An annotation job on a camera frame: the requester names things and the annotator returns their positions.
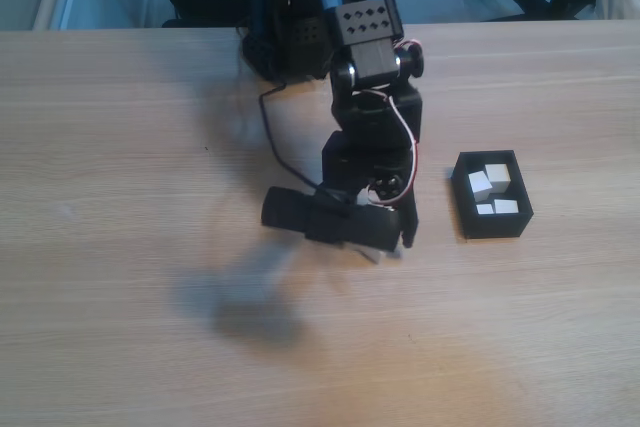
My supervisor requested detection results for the black open box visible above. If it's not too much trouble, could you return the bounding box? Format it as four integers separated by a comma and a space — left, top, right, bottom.
452, 149, 535, 241

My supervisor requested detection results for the black oval camera box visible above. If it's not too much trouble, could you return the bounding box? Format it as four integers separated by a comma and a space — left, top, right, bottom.
259, 185, 403, 254

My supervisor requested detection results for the red white servo wire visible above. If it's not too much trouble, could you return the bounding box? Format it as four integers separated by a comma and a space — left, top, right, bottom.
357, 39, 422, 211

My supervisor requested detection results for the black camera cable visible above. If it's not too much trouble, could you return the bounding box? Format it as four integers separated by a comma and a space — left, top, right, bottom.
256, 80, 327, 194

